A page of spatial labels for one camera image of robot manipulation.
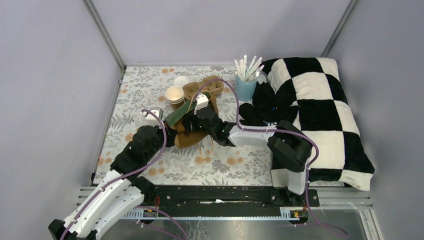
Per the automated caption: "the green brown paper bag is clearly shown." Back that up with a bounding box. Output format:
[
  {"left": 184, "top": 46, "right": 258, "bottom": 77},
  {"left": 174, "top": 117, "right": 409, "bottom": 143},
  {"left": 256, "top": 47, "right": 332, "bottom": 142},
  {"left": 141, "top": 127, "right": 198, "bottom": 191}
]
[{"left": 164, "top": 99, "right": 215, "bottom": 163}]

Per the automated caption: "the stack of white cup lids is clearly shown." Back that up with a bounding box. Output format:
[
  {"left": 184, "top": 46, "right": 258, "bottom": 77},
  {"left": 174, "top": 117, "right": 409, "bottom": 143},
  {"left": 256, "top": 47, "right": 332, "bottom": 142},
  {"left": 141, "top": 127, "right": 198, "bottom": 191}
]
[{"left": 173, "top": 75, "right": 190, "bottom": 88}]

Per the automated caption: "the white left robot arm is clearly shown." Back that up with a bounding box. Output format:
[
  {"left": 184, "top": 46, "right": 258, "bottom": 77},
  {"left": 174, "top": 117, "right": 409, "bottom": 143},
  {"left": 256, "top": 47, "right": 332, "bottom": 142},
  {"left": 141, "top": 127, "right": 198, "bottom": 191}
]
[{"left": 48, "top": 108, "right": 168, "bottom": 240}]

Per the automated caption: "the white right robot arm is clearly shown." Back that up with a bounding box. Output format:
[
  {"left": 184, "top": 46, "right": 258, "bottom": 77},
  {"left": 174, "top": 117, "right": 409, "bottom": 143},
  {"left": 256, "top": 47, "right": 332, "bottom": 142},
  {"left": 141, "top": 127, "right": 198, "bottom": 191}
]
[{"left": 180, "top": 94, "right": 318, "bottom": 206}]

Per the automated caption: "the stack of brown paper cups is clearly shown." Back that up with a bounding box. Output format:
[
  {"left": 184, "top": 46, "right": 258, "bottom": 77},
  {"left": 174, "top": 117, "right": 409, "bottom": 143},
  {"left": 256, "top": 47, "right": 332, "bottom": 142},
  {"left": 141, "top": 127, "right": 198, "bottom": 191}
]
[{"left": 165, "top": 86, "right": 185, "bottom": 110}]

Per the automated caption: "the blue straw holder cup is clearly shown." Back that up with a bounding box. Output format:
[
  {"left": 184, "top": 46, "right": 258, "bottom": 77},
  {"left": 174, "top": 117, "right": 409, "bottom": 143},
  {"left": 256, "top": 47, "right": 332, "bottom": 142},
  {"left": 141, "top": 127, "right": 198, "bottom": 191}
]
[{"left": 235, "top": 76, "right": 257, "bottom": 102}]

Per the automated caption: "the floral table mat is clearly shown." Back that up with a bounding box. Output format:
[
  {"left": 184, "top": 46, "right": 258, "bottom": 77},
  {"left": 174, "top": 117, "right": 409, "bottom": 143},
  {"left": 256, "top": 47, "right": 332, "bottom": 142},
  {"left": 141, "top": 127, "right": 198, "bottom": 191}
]
[{"left": 92, "top": 65, "right": 271, "bottom": 186}]

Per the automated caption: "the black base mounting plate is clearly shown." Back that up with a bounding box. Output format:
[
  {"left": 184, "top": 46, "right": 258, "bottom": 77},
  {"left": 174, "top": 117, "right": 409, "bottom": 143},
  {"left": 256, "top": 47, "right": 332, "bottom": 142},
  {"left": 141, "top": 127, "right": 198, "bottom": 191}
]
[{"left": 141, "top": 185, "right": 320, "bottom": 218}]

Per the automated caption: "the black cloth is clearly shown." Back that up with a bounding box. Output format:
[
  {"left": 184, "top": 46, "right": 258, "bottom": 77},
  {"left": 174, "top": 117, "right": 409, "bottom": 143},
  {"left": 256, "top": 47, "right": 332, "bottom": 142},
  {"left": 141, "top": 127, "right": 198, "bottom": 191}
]
[{"left": 238, "top": 82, "right": 300, "bottom": 127}]

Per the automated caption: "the white wrapped straws bundle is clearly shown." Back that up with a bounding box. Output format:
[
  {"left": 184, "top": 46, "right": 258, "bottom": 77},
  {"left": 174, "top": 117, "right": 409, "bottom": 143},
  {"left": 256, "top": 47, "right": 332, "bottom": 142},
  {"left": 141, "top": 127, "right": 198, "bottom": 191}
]
[{"left": 234, "top": 54, "right": 264, "bottom": 82}]

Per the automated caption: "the black white checkered blanket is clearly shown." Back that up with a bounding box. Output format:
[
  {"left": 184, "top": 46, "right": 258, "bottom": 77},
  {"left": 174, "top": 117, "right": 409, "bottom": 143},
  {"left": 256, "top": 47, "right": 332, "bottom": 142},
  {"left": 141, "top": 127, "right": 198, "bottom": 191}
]
[{"left": 263, "top": 57, "right": 375, "bottom": 192}]

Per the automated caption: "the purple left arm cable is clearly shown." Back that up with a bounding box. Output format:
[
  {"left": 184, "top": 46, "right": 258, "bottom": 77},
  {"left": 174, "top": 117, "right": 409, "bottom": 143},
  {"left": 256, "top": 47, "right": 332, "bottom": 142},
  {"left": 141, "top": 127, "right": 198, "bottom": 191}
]
[{"left": 59, "top": 109, "right": 190, "bottom": 240}]

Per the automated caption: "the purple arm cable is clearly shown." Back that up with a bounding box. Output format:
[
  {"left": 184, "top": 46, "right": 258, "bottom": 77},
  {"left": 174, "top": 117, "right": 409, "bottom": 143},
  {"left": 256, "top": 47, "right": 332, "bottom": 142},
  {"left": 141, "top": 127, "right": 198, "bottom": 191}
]
[
  {"left": 190, "top": 78, "right": 350, "bottom": 239},
  {"left": 59, "top": 109, "right": 190, "bottom": 240}
]

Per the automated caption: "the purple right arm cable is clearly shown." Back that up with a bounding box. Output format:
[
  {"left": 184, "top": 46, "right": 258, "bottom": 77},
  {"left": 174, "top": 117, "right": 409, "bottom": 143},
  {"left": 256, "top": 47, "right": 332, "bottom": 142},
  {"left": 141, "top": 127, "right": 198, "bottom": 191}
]
[{"left": 190, "top": 78, "right": 350, "bottom": 239}]

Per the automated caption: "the aluminium frame rail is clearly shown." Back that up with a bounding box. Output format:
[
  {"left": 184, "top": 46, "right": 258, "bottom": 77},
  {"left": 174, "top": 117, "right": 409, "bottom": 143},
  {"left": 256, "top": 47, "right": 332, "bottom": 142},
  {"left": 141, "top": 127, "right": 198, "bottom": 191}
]
[{"left": 64, "top": 186, "right": 385, "bottom": 240}]

